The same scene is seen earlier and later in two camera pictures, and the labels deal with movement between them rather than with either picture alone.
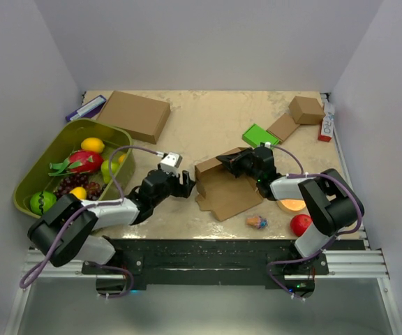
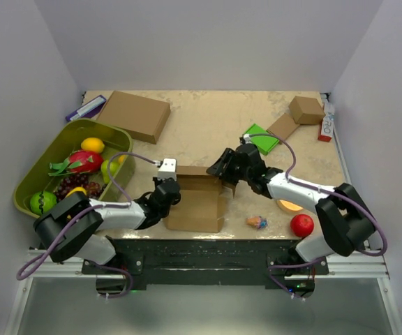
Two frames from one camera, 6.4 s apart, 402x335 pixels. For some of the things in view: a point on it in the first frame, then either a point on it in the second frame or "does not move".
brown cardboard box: [220, 190] → [200, 207]
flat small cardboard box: [283, 128] does not move
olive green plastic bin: [39, 181] does not move
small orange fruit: [122, 158] does not move
